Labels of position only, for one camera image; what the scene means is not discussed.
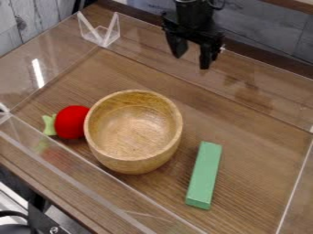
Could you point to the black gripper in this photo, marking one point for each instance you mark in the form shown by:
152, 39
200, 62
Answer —
178, 35

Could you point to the wooden bowl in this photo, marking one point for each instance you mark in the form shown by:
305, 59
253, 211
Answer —
132, 130

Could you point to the red plush strawberry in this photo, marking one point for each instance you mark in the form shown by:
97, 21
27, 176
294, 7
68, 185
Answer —
65, 123

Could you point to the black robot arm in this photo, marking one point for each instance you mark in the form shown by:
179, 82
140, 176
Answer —
190, 24

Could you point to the green rectangular block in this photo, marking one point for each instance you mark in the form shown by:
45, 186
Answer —
204, 172

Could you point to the clear acrylic corner bracket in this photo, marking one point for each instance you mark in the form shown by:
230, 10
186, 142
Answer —
101, 36

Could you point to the clear acrylic enclosure wall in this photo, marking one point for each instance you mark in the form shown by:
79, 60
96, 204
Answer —
96, 199

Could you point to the black metal stand bracket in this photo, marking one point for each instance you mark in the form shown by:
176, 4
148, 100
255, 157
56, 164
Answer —
39, 222

